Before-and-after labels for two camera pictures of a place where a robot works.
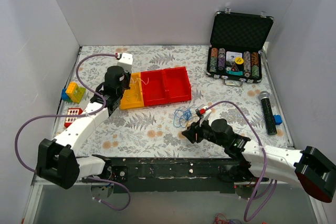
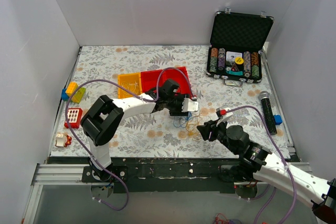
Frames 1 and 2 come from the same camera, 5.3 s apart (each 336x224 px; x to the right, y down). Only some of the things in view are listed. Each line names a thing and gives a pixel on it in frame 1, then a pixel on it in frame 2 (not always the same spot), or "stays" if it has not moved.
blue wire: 182,115 stays
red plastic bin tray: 167,86 stays
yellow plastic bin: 133,97 stays
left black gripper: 127,77 to 178,105
